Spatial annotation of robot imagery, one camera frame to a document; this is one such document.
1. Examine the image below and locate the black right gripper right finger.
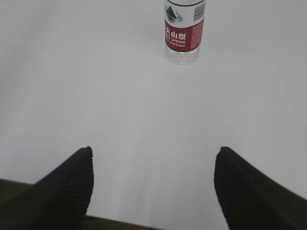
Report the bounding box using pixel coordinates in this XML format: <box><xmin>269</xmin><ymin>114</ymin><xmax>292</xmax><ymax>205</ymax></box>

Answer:
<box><xmin>214</xmin><ymin>147</ymin><xmax>307</xmax><ymax>230</ymax></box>

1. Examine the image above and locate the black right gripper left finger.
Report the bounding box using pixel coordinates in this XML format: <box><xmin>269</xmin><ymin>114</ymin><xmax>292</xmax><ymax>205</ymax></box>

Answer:
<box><xmin>0</xmin><ymin>146</ymin><xmax>94</xmax><ymax>230</ymax></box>

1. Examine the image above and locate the Nongfu Spring water bottle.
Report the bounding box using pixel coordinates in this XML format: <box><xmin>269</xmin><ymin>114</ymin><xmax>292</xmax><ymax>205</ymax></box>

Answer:
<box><xmin>165</xmin><ymin>0</ymin><xmax>207</xmax><ymax>65</ymax></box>

